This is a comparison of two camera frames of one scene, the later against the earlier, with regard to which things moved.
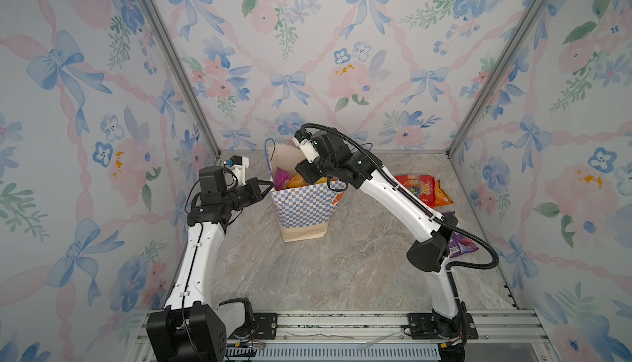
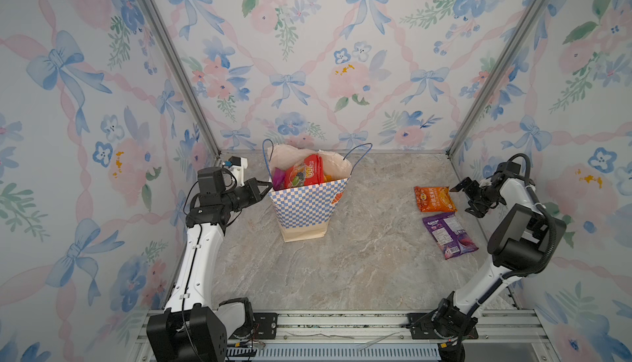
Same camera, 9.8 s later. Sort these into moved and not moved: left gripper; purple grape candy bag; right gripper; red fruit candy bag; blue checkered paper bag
Moved: red fruit candy bag; right gripper
Not moved: purple grape candy bag; left gripper; blue checkered paper bag
